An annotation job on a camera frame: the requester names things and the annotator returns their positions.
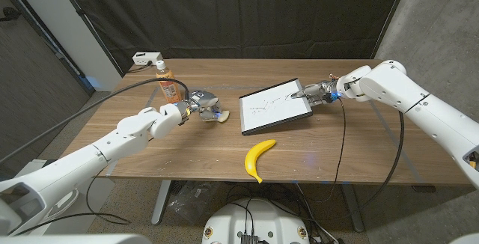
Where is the black backdrop stand pole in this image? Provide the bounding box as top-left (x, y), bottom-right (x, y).
top-left (52, 0), bottom-right (124, 76)
top-left (370, 0), bottom-right (412, 60)

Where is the clear plastic bag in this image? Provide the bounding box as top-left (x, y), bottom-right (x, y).
top-left (168, 180), bottom-right (222, 225)

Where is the yellow sponge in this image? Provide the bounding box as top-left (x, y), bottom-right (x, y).
top-left (204, 109), bottom-right (231, 123)

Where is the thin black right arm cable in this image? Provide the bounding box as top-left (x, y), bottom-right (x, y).
top-left (310, 97), bottom-right (347, 203)

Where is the small whiteboard with dark frame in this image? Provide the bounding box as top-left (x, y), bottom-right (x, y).
top-left (238, 78), bottom-right (314, 136)

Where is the grey table leg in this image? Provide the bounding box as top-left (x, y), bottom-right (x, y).
top-left (150, 179), bottom-right (172, 225)
top-left (340, 183), bottom-right (366, 233)

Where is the orange tea bottle white cap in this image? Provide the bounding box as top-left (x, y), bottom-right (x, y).
top-left (155, 60), bottom-right (183, 104)

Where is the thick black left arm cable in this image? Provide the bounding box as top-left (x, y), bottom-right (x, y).
top-left (0, 77), bottom-right (192, 165)

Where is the yellow toy banana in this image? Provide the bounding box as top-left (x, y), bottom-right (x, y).
top-left (244, 138), bottom-right (277, 184)

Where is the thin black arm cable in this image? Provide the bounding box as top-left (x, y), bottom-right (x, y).
top-left (310, 97), bottom-right (347, 203)
top-left (7, 167), bottom-right (132, 236)

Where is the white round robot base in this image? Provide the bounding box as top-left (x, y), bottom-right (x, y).
top-left (201, 198), bottom-right (311, 244)

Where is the white robot torso edge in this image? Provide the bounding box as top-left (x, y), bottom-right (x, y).
top-left (0, 234), bottom-right (153, 244)

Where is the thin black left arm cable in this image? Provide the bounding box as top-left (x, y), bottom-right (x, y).
top-left (7, 167), bottom-right (132, 236)

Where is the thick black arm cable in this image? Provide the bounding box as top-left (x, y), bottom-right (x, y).
top-left (0, 77), bottom-right (192, 165)
top-left (359, 111), bottom-right (406, 210)

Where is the white power strip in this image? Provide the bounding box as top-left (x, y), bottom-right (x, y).
top-left (132, 52), bottom-right (164, 66)

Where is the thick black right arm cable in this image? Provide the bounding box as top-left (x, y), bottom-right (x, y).
top-left (359, 111), bottom-right (406, 210)

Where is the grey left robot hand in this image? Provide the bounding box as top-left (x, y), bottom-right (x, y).
top-left (178, 89), bottom-right (222, 123)

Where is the black backdrop curtain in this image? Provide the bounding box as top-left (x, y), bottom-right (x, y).
top-left (55, 0), bottom-right (407, 73)

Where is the black door handle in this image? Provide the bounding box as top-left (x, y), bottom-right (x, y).
top-left (0, 7), bottom-right (22, 22)

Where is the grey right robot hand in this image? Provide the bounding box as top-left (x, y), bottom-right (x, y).
top-left (290, 79), bottom-right (340, 106)

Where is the black power strip cable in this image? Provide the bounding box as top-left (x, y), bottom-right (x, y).
top-left (126, 61), bottom-right (153, 73)

